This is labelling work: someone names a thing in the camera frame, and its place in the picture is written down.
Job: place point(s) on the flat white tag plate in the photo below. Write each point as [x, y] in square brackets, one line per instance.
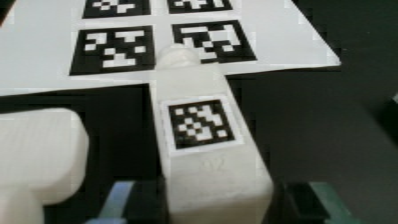
[80, 43]

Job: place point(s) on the white chair back frame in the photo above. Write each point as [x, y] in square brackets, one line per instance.
[43, 159]

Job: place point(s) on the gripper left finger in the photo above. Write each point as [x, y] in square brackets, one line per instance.
[133, 205]

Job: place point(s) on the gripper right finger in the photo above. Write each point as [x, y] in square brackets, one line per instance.
[311, 205]

